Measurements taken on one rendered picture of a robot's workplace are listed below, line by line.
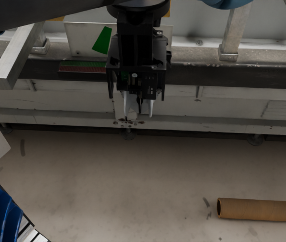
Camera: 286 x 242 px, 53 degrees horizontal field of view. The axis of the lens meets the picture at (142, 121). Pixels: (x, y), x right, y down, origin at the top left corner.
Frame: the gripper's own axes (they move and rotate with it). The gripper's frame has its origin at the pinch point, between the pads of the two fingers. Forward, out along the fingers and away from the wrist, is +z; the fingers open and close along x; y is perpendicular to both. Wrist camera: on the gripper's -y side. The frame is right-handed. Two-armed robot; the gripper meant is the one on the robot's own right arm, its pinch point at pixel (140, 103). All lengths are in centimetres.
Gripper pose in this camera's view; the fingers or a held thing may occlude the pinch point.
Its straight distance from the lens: 48.3
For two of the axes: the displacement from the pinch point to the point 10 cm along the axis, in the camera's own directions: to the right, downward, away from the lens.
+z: 0.0, 6.3, 7.8
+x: 10.0, 0.4, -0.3
